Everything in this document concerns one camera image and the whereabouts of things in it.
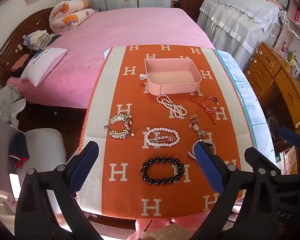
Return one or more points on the white pillow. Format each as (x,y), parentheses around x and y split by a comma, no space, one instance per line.
(43,65)

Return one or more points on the white teal leaf tablecloth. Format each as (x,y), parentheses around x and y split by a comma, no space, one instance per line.
(250,110)

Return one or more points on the white lace furniture cover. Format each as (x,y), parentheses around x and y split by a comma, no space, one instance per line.
(240,20)

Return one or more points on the orange letter print blanket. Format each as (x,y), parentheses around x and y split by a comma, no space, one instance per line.
(130,152)

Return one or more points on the bear print rolled quilt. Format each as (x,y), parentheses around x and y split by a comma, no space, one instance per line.
(67,17)

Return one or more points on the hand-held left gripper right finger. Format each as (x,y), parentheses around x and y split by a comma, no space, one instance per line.
(210,167)

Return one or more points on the white chair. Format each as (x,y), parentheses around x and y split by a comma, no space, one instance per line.
(47,145)

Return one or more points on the crumpled white cloth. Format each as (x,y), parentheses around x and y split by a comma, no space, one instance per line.
(7,102)

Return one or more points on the pink cloth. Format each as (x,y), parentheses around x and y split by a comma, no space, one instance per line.
(195,223)

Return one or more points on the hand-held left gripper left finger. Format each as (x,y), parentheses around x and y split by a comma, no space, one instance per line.
(83,166)

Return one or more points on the dark garment with red stripe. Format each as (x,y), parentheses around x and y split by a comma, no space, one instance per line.
(18,152)

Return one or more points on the small gold flower brooch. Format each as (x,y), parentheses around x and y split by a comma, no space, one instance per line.
(194,117)

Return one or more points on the dark clothes pile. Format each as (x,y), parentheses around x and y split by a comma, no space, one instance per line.
(20,66)

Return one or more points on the folded beige clothes stack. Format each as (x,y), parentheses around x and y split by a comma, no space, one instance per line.
(38,40)

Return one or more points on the pink jewelry box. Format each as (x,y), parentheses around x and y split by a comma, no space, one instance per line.
(172,83)

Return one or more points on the snack packet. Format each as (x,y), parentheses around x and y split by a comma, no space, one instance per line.
(288,161)

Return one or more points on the white bangle with flower charm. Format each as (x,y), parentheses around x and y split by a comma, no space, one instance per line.
(202,134)

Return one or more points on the cardboard box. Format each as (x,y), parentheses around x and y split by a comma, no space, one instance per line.
(170,232)

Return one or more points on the dark wooden headboard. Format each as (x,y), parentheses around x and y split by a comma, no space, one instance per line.
(12,37)

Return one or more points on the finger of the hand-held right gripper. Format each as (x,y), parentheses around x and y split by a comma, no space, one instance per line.
(291,136)
(257,158)

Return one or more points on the wooden bookshelf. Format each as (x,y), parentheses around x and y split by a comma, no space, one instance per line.
(298,17)

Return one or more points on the gold pearl hairpin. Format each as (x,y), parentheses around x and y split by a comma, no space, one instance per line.
(165,138)

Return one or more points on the orange wooden cabinet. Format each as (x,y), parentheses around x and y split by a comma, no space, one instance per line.
(285,90)

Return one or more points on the pink bed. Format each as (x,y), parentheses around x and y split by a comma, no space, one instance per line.
(130,30)

